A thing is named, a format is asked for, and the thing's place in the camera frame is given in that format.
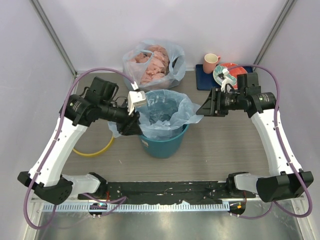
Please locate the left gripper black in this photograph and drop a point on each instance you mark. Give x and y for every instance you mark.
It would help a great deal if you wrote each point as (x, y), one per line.
(130, 125)

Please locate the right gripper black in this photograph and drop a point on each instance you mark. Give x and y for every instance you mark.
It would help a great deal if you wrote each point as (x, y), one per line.
(213, 106)

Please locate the teal trash bin yellow rim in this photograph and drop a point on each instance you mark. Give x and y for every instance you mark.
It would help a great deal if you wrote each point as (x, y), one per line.
(163, 149)

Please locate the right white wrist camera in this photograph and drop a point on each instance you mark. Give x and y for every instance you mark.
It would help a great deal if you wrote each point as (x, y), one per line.
(225, 79)

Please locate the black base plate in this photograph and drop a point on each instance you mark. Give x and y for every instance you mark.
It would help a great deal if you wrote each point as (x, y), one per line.
(173, 192)

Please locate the white slotted cable duct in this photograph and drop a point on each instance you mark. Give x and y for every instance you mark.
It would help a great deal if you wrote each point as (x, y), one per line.
(95, 207)

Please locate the light blue plastic bag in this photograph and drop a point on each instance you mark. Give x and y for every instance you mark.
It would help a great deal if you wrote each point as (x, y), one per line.
(164, 115)

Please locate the dark blue tray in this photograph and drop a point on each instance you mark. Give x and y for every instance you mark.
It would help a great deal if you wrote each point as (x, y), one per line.
(204, 81)

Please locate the plastic bag with pink trash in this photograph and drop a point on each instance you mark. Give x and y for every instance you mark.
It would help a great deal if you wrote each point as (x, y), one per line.
(155, 64)

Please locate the pink ceramic mug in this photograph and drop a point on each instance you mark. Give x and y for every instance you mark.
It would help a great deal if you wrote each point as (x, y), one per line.
(210, 62)

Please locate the red blue floral plate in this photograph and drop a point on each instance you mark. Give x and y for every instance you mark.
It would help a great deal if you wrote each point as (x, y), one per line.
(233, 73)

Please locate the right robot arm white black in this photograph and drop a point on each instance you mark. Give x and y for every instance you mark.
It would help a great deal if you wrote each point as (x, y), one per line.
(285, 172)

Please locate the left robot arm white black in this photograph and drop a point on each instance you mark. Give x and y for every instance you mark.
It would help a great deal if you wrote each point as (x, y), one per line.
(96, 102)

